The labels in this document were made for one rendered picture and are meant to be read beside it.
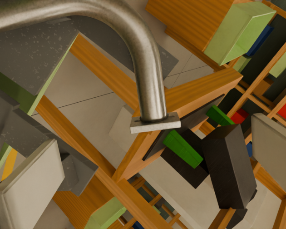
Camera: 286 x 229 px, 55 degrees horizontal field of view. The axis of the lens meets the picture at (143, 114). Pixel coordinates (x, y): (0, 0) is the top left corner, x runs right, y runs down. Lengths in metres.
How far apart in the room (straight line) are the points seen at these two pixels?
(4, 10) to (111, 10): 0.11
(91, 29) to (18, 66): 0.10
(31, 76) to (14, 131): 0.07
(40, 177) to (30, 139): 0.18
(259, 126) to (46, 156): 0.13
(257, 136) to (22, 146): 0.26
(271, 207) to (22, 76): 6.96
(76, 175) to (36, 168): 0.17
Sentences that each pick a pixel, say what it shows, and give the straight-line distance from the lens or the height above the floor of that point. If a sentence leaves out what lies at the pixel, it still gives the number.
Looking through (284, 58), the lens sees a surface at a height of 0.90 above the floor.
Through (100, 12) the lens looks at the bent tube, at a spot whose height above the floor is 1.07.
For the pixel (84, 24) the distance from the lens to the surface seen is 0.35.
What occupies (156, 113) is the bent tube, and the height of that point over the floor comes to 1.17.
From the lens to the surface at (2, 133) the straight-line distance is 0.37.
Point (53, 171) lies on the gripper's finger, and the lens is 0.19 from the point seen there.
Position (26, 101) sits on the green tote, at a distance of 0.52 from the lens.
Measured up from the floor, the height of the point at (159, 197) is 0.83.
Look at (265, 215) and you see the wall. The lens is 7.32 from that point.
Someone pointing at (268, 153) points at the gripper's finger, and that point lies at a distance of 0.17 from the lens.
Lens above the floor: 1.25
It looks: 18 degrees down
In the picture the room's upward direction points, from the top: 132 degrees clockwise
